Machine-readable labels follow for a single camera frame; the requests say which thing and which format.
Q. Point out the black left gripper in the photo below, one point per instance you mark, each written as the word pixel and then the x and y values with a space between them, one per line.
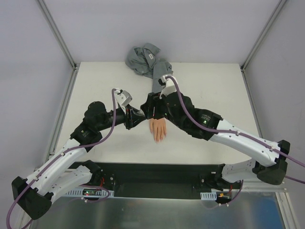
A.
pixel 129 118

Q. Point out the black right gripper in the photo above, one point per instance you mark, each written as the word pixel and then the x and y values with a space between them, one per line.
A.
pixel 152 109

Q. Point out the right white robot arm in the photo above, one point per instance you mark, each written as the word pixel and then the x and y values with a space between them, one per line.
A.
pixel 266 162

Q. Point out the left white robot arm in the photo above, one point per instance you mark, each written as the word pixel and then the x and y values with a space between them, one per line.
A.
pixel 36 193

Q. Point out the mannequin hand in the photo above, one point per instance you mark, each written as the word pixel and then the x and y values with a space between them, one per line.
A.
pixel 158 129

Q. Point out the grey shirt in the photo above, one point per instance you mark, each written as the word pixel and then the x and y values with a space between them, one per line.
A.
pixel 144 62

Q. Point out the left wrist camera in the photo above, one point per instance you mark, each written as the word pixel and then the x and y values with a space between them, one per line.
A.
pixel 123 98

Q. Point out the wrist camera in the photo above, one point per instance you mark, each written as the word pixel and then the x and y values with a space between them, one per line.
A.
pixel 123 98
pixel 167 83

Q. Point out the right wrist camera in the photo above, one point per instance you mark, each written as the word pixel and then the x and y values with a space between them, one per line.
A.
pixel 167 83

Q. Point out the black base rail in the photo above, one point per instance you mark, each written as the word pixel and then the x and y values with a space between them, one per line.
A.
pixel 128 180

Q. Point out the left white cable duct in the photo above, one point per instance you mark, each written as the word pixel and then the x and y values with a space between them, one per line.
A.
pixel 90 192

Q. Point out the white cable duct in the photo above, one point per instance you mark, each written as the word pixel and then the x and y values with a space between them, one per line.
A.
pixel 213 195
pixel 90 192

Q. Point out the right white cable duct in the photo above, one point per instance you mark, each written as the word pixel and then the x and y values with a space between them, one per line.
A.
pixel 213 195

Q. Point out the left aluminium frame post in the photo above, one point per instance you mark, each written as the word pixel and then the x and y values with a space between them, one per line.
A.
pixel 56 32

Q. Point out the aluminium frame post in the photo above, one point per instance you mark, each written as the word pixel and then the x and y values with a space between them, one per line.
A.
pixel 263 34
pixel 56 32

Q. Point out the right aluminium frame post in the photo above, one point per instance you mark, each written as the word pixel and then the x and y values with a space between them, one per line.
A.
pixel 263 34

